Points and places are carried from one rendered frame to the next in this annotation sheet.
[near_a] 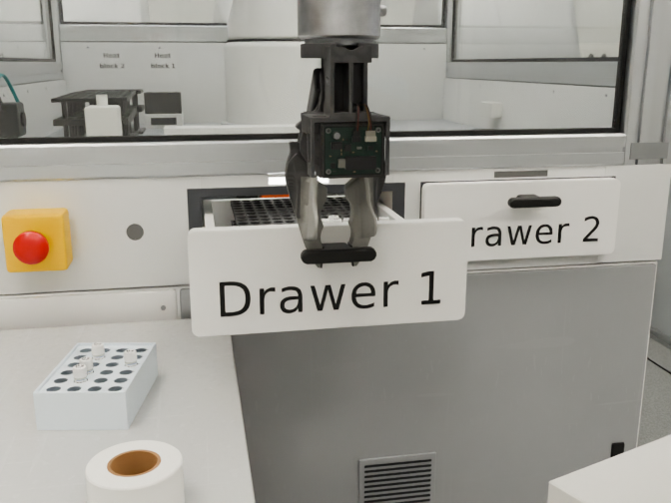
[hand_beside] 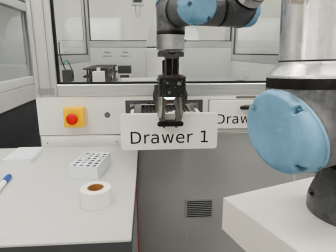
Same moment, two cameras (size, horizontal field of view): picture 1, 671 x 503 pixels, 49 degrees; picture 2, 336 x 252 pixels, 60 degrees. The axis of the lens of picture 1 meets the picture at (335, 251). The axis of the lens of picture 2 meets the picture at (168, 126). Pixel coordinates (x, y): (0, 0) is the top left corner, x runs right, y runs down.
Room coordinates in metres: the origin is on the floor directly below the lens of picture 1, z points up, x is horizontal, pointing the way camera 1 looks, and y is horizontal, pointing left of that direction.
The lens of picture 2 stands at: (-0.10, -0.09, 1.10)
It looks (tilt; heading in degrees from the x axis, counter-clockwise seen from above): 14 degrees down; 6
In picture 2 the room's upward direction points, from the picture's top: straight up
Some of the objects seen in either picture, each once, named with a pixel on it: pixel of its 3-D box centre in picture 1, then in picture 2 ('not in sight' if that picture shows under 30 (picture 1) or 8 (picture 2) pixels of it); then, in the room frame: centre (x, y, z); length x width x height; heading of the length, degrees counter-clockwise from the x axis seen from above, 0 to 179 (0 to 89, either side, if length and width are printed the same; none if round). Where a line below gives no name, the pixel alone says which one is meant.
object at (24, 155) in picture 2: not in sight; (24, 155); (0.76, 0.50, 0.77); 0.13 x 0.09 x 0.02; 11
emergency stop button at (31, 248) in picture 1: (32, 247); (72, 118); (0.86, 0.36, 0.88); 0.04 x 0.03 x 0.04; 101
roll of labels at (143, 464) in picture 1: (136, 486); (95, 195); (0.49, 0.15, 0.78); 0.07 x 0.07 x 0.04
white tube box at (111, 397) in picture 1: (101, 382); (90, 164); (0.68, 0.23, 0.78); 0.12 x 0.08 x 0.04; 1
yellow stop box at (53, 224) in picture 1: (37, 240); (74, 116); (0.89, 0.37, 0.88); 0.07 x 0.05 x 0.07; 101
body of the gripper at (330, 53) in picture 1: (340, 112); (170, 74); (0.69, -0.01, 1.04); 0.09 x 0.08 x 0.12; 11
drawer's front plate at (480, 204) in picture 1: (520, 219); (246, 113); (1.03, -0.26, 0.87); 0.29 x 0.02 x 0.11; 101
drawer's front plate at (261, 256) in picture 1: (332, 275); (169, 131); (0.74, 0.00, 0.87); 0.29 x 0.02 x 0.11; 101
